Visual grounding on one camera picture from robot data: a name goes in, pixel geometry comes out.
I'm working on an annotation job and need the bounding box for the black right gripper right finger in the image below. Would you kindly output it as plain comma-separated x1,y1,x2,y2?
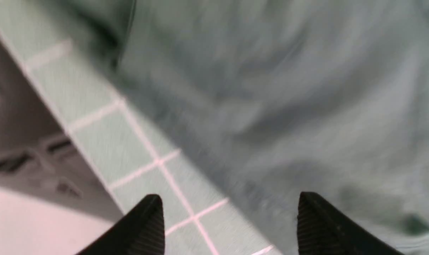
297,192,401,255

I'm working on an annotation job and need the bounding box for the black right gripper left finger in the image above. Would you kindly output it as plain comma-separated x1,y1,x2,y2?
78,194,165,255

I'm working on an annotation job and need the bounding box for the green long-sleeved shirt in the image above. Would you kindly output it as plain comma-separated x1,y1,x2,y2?
38,0,429,255

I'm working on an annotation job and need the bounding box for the green checkered tablecloth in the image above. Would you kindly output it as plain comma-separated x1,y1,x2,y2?
0,0,280,255

